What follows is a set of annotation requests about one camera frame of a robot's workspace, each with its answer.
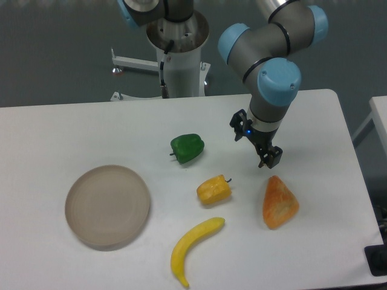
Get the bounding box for black box at edge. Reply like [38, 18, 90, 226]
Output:
[364, 244, 386, 277]

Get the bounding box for yellow toy banana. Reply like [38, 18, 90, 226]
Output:
[170, 216, 226, 288]

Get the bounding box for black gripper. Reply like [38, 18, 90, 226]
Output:
[248, 127, 283, 168]

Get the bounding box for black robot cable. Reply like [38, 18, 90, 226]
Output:
[159, 39, 174, 99]

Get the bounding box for orange toy bread wedge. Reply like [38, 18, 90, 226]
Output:
[262, 175, 299, 230]

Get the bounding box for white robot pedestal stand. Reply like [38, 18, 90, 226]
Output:
[111, 10, 210, 98]

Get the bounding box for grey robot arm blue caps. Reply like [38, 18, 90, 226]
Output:
[118, 1, 328, 168]

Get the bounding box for white side table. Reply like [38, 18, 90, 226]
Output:
[351, 95, 386, 152]

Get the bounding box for green toy bell pepper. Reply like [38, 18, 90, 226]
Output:
[170, 134, 204, 164]

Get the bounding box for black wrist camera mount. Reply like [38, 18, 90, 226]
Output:
[230, 109, 252, 141]

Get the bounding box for yellow toy bell pepper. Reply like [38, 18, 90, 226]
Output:
[197, 175, 232, 205]

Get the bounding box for beige round plate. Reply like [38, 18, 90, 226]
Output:
[64, 165, 151, 251]

